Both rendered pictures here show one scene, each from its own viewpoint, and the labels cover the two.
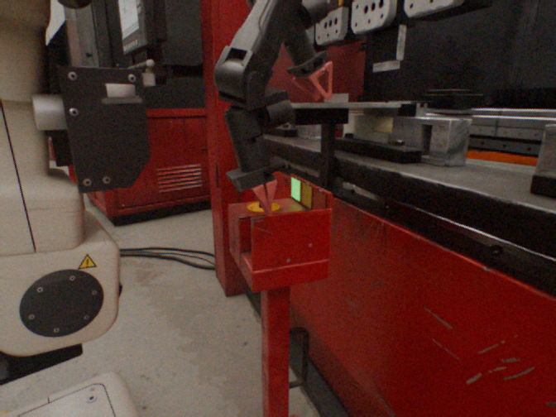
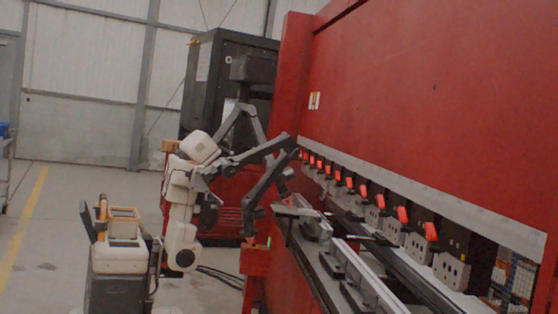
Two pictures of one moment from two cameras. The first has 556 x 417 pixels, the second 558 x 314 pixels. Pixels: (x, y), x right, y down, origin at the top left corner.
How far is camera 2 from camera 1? 2.00 m
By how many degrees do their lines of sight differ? 17
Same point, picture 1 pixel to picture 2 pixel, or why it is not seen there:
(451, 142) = (323, 237)
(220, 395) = not seen: outside the picture
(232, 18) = not seen: hidden behind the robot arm
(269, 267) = (246, 266)
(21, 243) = (181, 239)
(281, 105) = (261, 213)
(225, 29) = not seen: hidden behind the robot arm
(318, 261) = (264, 269)
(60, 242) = (189, 241)
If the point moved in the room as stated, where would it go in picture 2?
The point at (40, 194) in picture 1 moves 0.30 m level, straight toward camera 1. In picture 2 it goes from (188, 228) to (200, 246)
